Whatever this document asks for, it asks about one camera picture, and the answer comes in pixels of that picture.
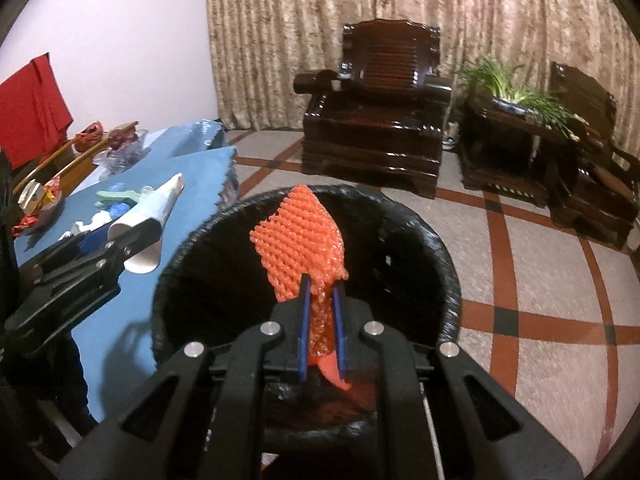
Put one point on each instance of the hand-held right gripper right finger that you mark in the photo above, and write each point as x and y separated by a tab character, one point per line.
340	330

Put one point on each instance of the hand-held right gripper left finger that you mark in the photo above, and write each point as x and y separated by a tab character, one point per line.
303	330

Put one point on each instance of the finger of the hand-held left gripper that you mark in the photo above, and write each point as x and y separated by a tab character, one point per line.
92	242
75	305

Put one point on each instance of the white paper cup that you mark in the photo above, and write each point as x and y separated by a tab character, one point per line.
160	200

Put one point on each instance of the orange foam fruit net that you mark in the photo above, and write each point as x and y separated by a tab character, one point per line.
305	240

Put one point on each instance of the black trash bin with liner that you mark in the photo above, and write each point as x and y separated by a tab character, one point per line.
410	270

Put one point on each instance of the crumpled white tissue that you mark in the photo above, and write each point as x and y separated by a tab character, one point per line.
97	219

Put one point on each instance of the glass snack bowl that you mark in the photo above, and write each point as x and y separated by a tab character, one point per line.
42	210

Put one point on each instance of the white paper carton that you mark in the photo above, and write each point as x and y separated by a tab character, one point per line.
31	195

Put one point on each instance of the green rubber glove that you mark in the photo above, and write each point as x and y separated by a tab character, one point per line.
117	195

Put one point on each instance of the glass fruit bowl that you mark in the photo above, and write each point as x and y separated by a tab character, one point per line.
117	157

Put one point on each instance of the red apple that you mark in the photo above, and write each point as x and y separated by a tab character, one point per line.
116	138
131	136

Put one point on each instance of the red woven basket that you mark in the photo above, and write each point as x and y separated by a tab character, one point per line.
90	134

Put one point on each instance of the blue scalloped tablecloth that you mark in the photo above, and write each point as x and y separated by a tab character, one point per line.
190	175

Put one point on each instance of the light blue embroidered tablecloth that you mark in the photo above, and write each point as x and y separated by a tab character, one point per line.
170	140

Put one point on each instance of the red cloth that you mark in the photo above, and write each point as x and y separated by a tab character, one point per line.
32	105

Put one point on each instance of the dark wooden armchair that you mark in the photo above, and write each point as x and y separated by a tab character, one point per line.
585	170
375	130

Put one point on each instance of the dark wooden side table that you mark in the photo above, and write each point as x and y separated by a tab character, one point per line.
500	160

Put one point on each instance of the beige patterned curtain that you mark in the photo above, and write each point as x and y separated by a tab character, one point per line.
280	35

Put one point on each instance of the green potted plant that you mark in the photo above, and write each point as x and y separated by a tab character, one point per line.
495	77

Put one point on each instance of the wooden bench frame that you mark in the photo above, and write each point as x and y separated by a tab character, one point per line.
75	160

